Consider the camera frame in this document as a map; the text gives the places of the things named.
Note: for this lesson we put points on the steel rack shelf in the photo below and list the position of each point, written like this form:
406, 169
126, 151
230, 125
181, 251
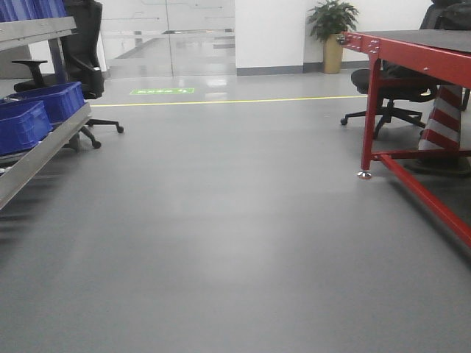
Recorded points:
21, 33

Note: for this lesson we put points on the potted green plant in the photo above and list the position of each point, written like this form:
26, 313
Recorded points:
328, 21

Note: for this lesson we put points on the blue crate on rack rear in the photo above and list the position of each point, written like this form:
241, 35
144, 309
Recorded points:
60, 101

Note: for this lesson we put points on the blue crate on rack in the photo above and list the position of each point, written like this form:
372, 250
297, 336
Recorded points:
60, 101
23, 126

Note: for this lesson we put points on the black office chair left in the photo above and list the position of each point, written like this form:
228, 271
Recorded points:
81, 60

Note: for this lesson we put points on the red white striped cone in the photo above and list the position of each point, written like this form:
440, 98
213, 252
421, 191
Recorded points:
443, 117

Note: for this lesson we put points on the blue crate on rack front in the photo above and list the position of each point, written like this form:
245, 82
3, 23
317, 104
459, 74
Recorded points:
23, 126

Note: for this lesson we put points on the red metal frame table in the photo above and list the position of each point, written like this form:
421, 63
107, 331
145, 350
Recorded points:
440, 65

